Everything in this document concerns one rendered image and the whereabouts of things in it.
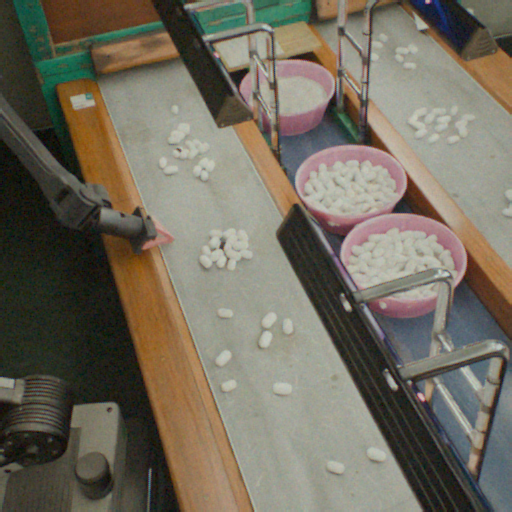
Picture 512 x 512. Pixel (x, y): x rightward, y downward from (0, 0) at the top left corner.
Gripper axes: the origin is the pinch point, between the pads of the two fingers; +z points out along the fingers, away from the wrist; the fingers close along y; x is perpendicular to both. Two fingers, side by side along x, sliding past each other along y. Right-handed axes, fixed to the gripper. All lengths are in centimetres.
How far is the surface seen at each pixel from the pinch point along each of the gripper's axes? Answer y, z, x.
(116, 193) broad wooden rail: 20.2, -6.8, 4.8
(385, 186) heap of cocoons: 0, 44, -33
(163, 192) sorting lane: 18.9, 3.5, -0.4
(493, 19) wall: 134, 168, -65
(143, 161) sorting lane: 33.2, 2.2, 0.8
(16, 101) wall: 154, 9, 59
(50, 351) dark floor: 44, 17, 85
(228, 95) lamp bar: -1.1, -8.8, -38.2
